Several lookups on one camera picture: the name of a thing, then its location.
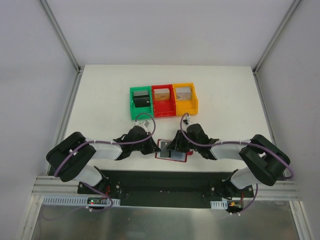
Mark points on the black cards in green bin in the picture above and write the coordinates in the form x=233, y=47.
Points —
x=141, y=99

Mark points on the white cable duct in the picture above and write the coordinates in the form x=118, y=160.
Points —
x=219, y=205
x=76, y=201

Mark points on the aluminium frame rail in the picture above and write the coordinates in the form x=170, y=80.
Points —
x=281, y=191

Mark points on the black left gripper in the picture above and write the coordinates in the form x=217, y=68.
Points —
x=149, y=144

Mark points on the green plastic bin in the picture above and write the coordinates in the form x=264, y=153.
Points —
x=134, y=112

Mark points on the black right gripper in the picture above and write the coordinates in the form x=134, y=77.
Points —
x=180, y=141

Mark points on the red leather card holder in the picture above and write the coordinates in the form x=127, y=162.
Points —
x=176, y=155

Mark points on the right white cable duct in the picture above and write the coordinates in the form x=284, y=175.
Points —
x=219, y=205

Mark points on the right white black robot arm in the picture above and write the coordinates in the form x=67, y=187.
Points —
x=265, y=163

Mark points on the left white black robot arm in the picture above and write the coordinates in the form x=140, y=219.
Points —
x=69, y=159

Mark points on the wooden cards in red bin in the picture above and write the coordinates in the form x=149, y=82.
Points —
x=161, y=94

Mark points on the left white cable duct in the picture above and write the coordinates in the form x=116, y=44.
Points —
x=76, y=201

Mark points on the cards in yellow bin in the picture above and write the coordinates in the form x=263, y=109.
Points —
x=183, y=93

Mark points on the yellow plastic bin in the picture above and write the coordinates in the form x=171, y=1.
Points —
x=191, y=106

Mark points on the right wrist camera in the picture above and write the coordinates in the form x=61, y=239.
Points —
x=187, y=121

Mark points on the red plastic bin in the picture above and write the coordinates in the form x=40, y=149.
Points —
x=164, y=108

